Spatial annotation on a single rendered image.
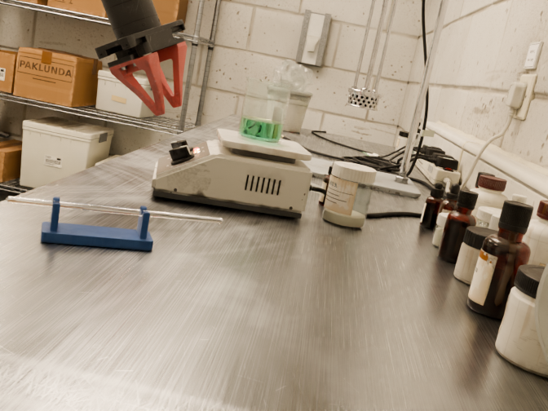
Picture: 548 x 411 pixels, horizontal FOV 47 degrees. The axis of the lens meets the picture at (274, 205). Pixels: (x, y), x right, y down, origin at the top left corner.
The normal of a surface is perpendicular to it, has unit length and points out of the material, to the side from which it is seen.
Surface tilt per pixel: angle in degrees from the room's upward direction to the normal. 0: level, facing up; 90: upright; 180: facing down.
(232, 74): 90
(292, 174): 90
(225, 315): 0
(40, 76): 92
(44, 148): 92
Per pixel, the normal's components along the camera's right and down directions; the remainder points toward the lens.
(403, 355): 0.19, -0.96
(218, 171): 0.14, 0.25
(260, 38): -0.10, 0.20
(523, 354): -0.70, 0.02
